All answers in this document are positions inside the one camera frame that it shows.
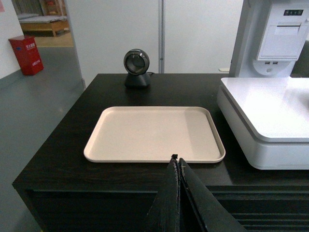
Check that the red fire extinguisher box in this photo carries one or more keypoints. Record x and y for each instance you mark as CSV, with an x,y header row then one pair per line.
x,y
27,54

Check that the black round barcode scanner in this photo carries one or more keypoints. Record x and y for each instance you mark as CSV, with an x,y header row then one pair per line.
x,y
137,62

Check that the white checkout scale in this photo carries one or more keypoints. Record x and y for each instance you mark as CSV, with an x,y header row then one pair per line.
x,y
269,118

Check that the wooden platform bench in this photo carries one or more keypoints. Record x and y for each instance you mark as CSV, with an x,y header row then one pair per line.
x,y
54,24

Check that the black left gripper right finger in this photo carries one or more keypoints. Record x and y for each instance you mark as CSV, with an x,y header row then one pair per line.
x,y
201,211

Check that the black checkout counter cabinet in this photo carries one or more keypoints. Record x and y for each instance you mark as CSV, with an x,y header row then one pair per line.
x,y
67,193

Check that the white receipt printer kiosk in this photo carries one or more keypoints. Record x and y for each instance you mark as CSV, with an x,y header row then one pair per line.
x,y
270,37

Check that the beige plastic tray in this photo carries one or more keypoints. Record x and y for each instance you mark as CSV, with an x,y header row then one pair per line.
x,y
154,134

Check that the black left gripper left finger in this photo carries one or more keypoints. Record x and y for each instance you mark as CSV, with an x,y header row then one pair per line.
x,y
164,214

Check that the white vertical partition post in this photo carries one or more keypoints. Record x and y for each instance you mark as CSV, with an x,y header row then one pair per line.
x,y
161,36

